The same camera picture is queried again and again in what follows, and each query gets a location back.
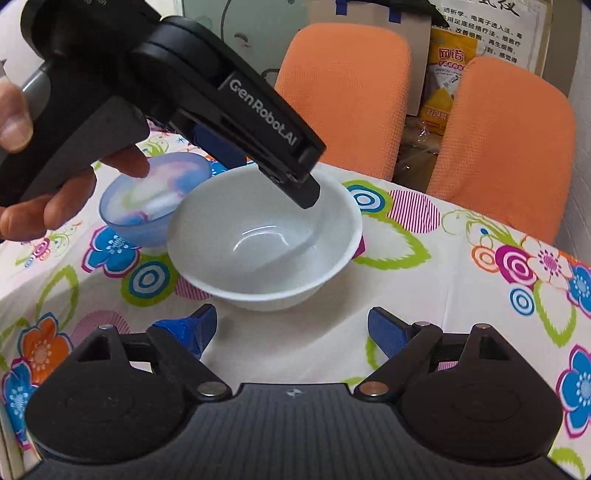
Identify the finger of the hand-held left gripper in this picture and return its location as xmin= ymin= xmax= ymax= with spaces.
xmin=185 ymin=62 xmax=327 ymax=210
xmin=148 ymin=118 xmax=249 ymax=171

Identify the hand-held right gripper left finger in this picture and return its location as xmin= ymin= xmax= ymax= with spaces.
xmin=76 ymin=304 xmax=232 ymax=401

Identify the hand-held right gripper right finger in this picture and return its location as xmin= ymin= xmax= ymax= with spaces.
xmin=356 ymin=307 xmax=511 ymax=398

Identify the white bowl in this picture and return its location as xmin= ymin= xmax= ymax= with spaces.
xmin=167 ymin=164 xmax=364 ymax=311

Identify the person's left hand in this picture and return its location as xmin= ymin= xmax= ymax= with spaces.
xmin=0 ymin=84 xmax=151 ymax=243

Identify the floral printed tablecloth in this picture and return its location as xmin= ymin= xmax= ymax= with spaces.
xmin=0 ymin=131 xmax=591 ymax=480

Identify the orange chair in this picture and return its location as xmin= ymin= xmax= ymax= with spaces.
xmin=427 ymin=56 xmax=577 ymax=246
xmin=274 ymin=23 xmax=413 ymax=182

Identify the translucent blue bowl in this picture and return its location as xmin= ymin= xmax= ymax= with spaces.
xmin=99 ymin=152 xmax=211 ymax=250

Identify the glass panel with cat drawing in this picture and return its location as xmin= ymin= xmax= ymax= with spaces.
xmin=180 ymin=0 xmax=311 ymax=75

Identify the yellow snack packet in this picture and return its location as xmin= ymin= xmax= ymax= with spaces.
xmin=420 ymin=25 xmax=481 ymax=136

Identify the black cloth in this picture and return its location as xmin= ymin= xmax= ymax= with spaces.
xmin=388 ymin=0 xmax=450 ymax=16

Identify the framed text poster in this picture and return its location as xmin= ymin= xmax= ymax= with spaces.
xmin=429 ymin=0 xmax=551 ymax=75

